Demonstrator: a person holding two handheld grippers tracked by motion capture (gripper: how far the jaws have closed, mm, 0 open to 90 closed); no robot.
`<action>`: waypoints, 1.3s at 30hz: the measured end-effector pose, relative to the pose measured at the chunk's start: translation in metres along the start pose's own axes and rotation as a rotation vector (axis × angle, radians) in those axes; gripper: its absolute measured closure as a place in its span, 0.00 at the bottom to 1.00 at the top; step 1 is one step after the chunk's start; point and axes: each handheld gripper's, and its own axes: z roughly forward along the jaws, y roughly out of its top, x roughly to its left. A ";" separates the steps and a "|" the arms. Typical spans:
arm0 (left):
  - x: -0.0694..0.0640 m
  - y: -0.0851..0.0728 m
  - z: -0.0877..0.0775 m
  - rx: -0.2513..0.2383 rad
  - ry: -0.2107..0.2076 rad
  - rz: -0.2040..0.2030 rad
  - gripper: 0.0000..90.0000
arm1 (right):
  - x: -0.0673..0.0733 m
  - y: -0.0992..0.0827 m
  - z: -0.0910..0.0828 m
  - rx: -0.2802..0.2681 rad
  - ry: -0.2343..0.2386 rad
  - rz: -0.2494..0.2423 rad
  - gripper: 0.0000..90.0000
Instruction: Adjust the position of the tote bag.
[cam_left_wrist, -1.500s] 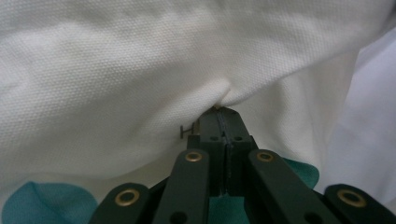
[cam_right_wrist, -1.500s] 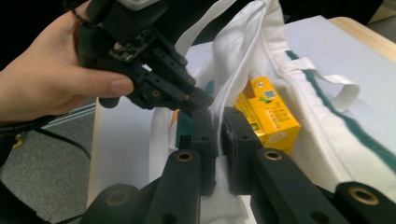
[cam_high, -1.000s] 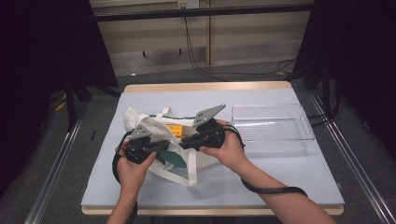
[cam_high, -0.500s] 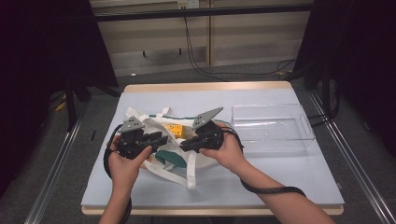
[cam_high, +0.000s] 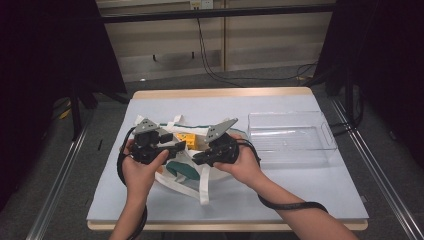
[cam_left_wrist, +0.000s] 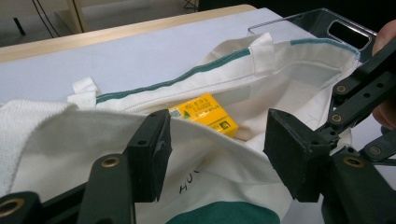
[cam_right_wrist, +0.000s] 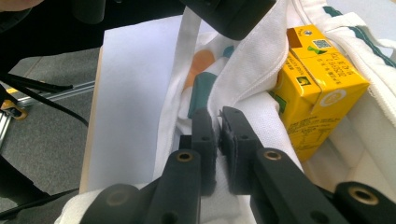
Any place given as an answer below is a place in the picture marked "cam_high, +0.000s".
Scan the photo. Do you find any dark curtain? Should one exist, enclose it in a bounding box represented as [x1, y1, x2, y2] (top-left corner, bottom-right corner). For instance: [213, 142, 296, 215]
[314, 0, 424, 169]
[0, 0, 128, 211]

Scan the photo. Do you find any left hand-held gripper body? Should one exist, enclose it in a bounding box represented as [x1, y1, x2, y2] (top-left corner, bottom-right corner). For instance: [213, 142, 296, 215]
[128, 118, 169, 165]

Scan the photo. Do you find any metal floor rail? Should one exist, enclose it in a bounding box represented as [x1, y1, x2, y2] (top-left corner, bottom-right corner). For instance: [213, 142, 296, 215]
[25, 109, 95, 240]
[329, 98, 424, 240]

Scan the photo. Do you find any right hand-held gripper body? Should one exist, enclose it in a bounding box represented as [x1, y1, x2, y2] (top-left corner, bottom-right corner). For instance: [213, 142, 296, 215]
[204, 117, 242, 166]

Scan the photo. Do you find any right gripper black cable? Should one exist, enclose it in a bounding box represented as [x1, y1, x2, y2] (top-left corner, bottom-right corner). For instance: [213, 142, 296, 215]
[233, 138, 329, 214]

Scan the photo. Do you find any person's left hand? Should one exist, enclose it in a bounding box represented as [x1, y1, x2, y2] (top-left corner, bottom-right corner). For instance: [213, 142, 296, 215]
[121, 148, 170, 202]

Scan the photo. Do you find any yellow drink carton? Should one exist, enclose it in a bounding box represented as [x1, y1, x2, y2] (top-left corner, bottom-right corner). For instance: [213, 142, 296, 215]
[175, 132, 198, 151]

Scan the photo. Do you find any white tote bag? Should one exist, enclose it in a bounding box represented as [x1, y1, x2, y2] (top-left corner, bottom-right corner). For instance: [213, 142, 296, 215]
[134, 114, 249, 206]

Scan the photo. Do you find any black horizontal bar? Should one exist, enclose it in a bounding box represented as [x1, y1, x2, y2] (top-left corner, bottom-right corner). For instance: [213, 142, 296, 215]
[99, 3, 336, 24]

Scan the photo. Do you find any black wall cable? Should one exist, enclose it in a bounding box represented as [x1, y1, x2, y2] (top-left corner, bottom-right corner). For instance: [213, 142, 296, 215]
[196, 17, 319, 88]

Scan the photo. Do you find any person's right hand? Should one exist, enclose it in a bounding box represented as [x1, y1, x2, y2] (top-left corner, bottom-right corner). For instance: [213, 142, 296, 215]
[213, 133, 268, 192]

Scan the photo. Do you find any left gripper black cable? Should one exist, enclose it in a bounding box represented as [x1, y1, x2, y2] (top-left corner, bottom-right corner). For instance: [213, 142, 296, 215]
[116, 126, 149, 240]

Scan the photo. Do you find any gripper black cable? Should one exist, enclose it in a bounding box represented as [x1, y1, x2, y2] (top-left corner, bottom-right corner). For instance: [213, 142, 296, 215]
[233, 138, 329, 214]
[116, 126, 149, 240]

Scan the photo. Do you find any pale blue table mat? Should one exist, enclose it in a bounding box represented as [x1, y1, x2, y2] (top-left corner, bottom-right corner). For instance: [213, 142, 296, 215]
[87, 94, 369, 223]

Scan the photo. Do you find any clear plastic tray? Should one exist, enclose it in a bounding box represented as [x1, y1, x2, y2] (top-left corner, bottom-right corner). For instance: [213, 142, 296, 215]
[247, 110, 338, 162]

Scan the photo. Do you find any white wall socket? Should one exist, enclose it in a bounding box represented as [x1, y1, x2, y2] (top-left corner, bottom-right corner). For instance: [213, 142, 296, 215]
[189, 0, 214, 10]

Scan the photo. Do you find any wooden table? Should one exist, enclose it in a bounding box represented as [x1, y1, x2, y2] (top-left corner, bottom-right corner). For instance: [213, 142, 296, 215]
[86, 87, 369, 232]

